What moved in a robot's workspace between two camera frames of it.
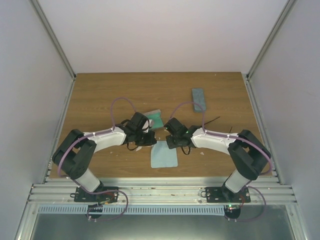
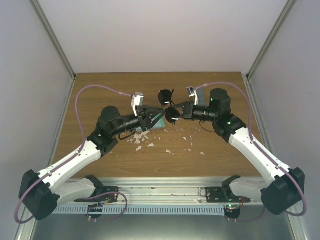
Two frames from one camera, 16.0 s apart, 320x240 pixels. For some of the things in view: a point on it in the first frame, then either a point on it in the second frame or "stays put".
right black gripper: x=170 y=143 → x=187 y=110
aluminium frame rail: x=161 y=191 stays put
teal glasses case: x=198 y=96 stays put
